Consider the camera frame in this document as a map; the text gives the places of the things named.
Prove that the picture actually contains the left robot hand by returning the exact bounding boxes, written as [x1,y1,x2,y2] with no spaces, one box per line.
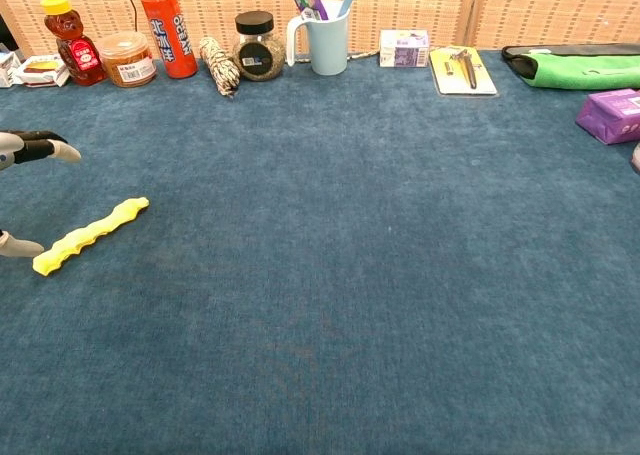
[0,129,83,260]

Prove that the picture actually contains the yellow wavy toy stick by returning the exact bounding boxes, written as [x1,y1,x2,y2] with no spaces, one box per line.
[32,196,151,277]

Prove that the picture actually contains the small white food box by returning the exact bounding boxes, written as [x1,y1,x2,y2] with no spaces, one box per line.
[13,53,71,88]

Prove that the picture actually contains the honey bear bottle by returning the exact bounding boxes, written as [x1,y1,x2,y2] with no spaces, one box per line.
[38,0,108,87]

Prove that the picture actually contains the brown sauce plastic tub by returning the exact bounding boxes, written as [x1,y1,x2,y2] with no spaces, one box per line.
[94,30,158,89]

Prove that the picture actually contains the orange drink can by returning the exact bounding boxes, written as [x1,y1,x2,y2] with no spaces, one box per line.
[138,0,200,80]

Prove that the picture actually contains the glass jar black lid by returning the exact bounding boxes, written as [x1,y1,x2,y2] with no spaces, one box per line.
[231,10,287,83]

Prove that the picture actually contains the light blue mug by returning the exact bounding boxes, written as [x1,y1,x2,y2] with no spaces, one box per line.
[285,0,350,77]

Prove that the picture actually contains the blue felt table cover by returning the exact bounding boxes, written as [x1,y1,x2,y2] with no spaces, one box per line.
[0,49,640,455]

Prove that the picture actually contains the white purple small box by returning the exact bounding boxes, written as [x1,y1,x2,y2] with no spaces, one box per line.
[378,28,431,69]

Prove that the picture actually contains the bamboo folding screen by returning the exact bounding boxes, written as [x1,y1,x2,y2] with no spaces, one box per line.
[0,0,640,61]

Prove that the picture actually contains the yellow razor package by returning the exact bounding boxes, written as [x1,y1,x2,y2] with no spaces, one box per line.
[428,45,499,97]

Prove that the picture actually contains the green folded towel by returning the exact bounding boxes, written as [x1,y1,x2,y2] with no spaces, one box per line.
[519,51,640,90]

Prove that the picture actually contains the purple soap box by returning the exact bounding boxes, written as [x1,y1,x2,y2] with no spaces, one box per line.
[574,88,640,146]

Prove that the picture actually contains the thin black hanging cable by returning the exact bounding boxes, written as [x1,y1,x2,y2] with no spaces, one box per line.
[123,0,141,34]

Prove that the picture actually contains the braided rope bundle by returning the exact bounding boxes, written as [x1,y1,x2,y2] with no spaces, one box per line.
[198,36,242,99]

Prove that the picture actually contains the white braided cord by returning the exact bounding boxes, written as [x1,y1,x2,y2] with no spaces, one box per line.
[294,49,381,65]

